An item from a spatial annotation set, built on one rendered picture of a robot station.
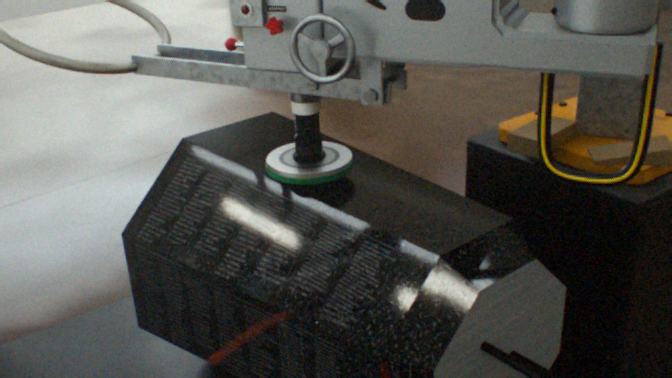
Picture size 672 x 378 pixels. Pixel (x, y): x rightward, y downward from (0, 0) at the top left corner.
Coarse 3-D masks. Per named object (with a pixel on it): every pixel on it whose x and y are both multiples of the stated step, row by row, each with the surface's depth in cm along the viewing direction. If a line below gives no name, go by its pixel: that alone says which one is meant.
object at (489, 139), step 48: (480, 144) 221; (480, 192) 227; (528, 192) 211; (576, 192) 197; (624, 192) 187; (576, 240) 202; (624, 240) 188; (576, 288) 207; (624, 288) 193; (576, 336) 212; (624, 336) 199
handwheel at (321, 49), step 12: (300, 24) 153; (336, 24) 150; (300, 36) 155; (336, 36) 152; (348, 36) 150; (312, 48) 154; (324, 48) 153; (348, 48) 151; (300, 60) 158; (324, 60) 155; (348, 60) 152; (312, 72) 158; (324, 72) 156; (348, 72) 154
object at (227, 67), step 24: (168, 48) 195; (192, 48) 192; (144, 72) 187; (168, 72) 184; (192, 72) 182; (216, 72) 179; (240, 72) 176; (264, 72) 174; (360, 72) 176; (384, 72) 174; (336, 96) 169; (360, 96) 166; (384, 96) 164
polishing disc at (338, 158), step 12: (288, 144) 193; (324, 144) 192; (336, 144) 192; (276, 156) 186; (288, 156) 186; (336, 156) 184; (348, 156) 184; (276, 168) 179; (288, 168) 179; (300, 168) 179; (312, 168) 178; (324, 168) 178; (336, 168) 178
